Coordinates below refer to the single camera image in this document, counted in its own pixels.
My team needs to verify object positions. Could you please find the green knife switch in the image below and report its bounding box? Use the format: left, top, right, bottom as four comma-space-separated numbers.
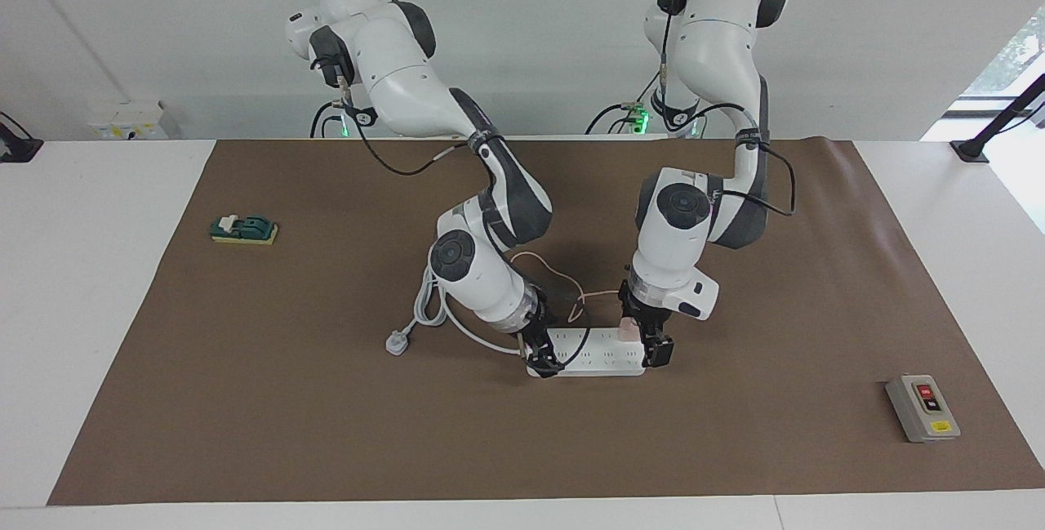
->
209, 214, 279, 247

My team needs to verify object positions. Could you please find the white power strip with cord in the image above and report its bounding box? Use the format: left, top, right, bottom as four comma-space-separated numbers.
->
385, 263, 651, 377

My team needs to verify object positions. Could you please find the grey on-off switch box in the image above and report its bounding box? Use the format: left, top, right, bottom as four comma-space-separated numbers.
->
886, 374, 962, 443

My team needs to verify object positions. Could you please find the brown table mat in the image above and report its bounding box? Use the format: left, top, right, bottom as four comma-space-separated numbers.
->
47, 138, 1045, 506

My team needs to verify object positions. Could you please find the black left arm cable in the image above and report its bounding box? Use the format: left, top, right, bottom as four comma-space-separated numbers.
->
658, 0, 798, 216

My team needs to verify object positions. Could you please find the black arm base cable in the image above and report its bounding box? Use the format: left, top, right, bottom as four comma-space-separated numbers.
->
310, 101, 360, 139
585, 73, 664, 136

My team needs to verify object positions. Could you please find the window with green foliage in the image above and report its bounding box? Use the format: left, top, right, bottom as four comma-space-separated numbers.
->
947, 7, 1045, 114

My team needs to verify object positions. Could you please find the pink charging cable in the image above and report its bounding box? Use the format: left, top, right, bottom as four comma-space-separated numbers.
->
513, 251, 625, 323

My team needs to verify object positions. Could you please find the black desk clamp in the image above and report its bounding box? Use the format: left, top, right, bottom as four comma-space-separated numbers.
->
0, 112, 43, 163

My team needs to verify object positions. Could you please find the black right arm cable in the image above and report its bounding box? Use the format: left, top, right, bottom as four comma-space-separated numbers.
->
331, 73, 593, 367

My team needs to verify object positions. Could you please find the white wall socket box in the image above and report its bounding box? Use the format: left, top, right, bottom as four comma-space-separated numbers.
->
88, 100, 168, 140

